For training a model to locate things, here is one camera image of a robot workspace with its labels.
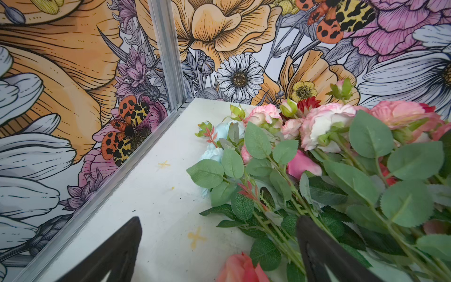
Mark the pink rose stem bunch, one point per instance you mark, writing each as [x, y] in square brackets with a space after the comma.
[376, 181]

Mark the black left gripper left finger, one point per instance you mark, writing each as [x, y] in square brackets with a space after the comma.
[114, 260]

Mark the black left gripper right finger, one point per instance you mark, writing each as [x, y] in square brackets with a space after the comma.
[323, 255]

